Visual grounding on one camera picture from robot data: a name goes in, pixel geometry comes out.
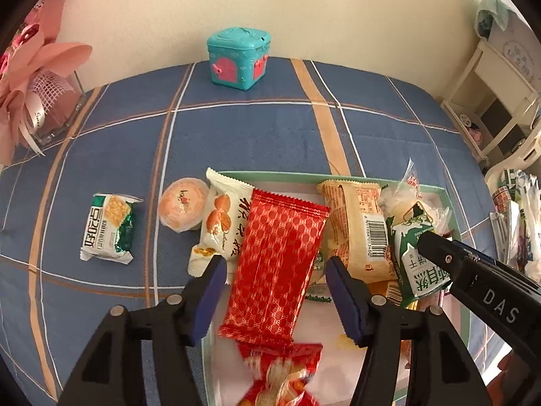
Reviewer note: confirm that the blue plaid tablecloth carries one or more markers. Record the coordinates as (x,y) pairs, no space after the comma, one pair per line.
(253,135)

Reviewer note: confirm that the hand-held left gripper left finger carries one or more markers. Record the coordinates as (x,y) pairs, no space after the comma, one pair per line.
(207,300)

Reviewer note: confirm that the red gold patterned packet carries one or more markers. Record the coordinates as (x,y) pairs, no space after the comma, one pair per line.
(274,262)

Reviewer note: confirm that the shiny red peanut packet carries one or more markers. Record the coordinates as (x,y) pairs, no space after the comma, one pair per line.
(279,376)

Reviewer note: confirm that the green biscuit packet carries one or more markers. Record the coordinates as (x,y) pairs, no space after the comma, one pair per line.
(416,270)

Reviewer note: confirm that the round bun clear packet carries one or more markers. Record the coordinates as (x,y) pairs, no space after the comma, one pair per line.
(401,201)

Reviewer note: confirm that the clear glass vase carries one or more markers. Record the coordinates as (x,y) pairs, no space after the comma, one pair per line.
(59,110)

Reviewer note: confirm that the green striped cookie packet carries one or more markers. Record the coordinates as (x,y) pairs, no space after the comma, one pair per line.
(317,292)

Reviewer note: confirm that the green white cracker packet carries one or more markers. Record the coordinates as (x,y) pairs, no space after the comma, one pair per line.
(107,228)

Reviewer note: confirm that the orange jelly cup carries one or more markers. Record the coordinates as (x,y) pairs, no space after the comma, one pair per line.
(184,203)

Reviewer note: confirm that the teal cloth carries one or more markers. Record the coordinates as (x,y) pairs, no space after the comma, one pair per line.
(492,10)

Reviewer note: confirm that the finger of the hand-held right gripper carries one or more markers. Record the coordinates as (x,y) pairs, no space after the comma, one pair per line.
(439,247)

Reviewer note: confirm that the teal shallow cardboard tray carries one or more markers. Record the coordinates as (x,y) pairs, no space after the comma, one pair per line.
(224,368)

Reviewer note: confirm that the pink flower bouquet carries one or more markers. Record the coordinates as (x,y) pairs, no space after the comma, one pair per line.
(38,59)

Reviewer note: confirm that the pile of plastic packets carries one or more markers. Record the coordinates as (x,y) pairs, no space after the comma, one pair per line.
(513,215)

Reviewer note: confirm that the teal toy chest box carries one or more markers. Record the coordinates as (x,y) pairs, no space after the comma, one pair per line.
(236,57)

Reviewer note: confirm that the white almond snack packet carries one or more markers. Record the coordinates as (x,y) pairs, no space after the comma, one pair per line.
(219,224)

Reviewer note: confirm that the white shelf unit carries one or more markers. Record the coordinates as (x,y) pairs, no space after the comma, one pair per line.
(477,72)

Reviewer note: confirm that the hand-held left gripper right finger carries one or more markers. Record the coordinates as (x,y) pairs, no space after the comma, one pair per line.
(346,304)

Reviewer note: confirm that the white printed cloth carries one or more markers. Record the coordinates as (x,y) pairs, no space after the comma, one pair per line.
(520,50)

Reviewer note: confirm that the beige bread packet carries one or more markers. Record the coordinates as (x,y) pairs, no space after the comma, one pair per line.
(359,224)

